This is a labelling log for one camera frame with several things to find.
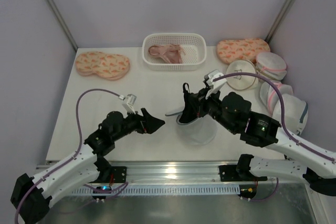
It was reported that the black bra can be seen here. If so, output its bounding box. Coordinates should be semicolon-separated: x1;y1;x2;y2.
179;82;200;124

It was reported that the white mesh bag blue trim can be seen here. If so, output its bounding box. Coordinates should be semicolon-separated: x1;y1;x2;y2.
165;109;217;145

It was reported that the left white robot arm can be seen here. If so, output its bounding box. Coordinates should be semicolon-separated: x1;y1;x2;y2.
10;108;165;223

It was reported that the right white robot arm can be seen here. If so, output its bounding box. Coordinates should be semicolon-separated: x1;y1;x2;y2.
181;88;335;196

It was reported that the cream laundry bag beige trim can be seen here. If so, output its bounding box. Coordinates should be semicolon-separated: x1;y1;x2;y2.
226;60;258;91

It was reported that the pink bra in basket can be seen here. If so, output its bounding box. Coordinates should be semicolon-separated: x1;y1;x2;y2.
148;44;186;64

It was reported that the white mesh bag pink trim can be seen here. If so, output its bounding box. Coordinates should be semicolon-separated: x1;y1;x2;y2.
259;81;293;114

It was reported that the left peach patterned bra case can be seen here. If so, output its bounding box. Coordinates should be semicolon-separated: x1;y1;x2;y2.
75;51;130;80

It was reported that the peach patterned bra case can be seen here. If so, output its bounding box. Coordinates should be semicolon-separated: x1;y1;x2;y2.
216;38;270;64
75;51;130;80

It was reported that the right peach patterned bra case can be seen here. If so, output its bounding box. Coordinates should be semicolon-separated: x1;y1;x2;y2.
216;38;270;64

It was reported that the white mesh bag pink zipper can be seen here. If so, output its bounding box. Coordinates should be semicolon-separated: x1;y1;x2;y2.
256;52;287;81

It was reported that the large white bag blue trim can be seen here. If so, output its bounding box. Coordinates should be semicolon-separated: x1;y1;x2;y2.
282;94;309;136

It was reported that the white plastic basket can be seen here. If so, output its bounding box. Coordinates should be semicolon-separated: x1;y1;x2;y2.
142;33;207;71

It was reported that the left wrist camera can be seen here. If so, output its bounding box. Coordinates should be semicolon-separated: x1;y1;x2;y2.
118;94;138;114

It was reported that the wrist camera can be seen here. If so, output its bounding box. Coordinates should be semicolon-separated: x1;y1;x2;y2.
204;69;227;99
118;94;138;114

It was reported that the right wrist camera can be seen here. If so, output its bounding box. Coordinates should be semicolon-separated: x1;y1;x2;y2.
204;69;227;99

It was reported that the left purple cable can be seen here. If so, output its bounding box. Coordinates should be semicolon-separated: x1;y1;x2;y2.
14;89;129;224

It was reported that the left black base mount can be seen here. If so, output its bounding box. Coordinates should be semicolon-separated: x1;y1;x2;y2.
91;157;127;184

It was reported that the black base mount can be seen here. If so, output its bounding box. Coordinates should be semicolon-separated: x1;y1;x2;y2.
218;154;268;182
91;157;127;184

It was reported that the aluminium mounting rail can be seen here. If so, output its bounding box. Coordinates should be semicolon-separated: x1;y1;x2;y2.
36;160;289;184

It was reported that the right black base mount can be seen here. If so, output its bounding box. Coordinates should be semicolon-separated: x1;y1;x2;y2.
218;154;268;182

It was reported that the white slotted cable duct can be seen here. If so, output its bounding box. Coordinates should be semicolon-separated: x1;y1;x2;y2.
70;184;240;196

